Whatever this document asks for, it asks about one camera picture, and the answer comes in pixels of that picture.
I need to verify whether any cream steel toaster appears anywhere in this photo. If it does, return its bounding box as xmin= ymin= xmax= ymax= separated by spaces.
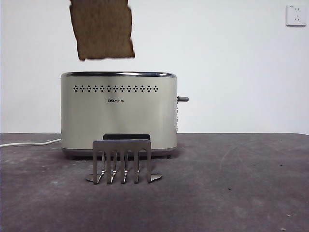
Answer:
xmin=60 ymin=71 xmax=179 ymax=160

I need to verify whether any white power cord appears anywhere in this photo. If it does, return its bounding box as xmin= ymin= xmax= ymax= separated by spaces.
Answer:
xmin=0 ymin=138 xmax=62 ymax=148

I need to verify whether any white wall socket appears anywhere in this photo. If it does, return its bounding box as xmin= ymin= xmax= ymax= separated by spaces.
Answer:
xmin=286 ymin=4 xmax=308 ymax=28

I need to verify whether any steel toast rack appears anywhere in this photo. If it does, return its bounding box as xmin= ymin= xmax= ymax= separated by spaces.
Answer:
xmin=84 ymin=134 xmax=163 ymax=186

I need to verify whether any brown seeded bread slice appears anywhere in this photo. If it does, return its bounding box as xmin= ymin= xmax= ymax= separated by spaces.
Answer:
xmin=69 ymin=0 xmax=136 ymax=62

